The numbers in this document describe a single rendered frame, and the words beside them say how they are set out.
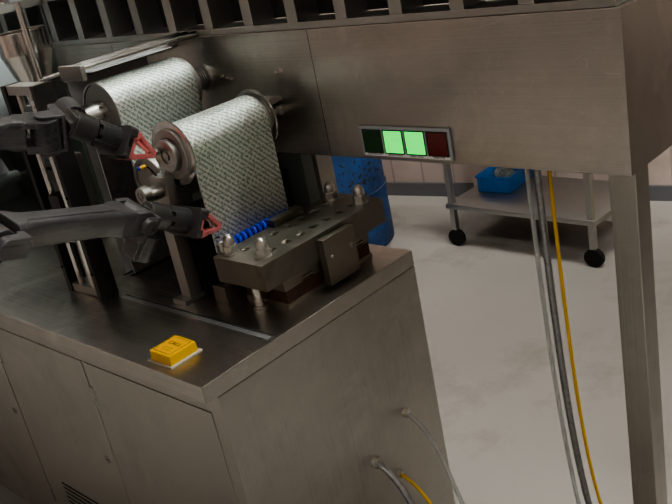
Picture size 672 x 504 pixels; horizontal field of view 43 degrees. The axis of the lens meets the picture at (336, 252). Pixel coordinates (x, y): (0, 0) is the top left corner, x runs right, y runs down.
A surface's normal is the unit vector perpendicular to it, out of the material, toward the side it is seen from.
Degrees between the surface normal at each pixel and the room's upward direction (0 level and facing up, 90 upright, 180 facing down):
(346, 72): 90
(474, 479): 0
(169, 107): 92
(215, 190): 90
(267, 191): 90
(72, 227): 115
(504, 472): 0
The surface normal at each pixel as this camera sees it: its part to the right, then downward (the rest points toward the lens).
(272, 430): 0.72, 0.12
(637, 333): -0.66, 0.40
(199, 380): -0.19, -0.91
